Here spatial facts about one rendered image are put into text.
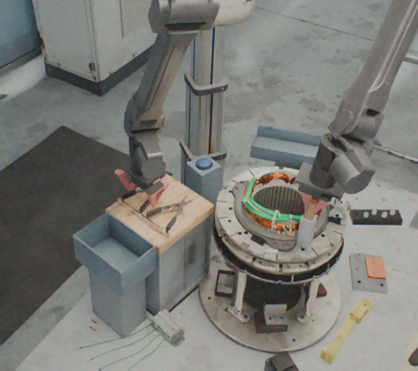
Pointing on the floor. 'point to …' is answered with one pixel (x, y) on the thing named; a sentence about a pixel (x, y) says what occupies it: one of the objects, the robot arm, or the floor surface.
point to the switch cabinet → (94, 14)
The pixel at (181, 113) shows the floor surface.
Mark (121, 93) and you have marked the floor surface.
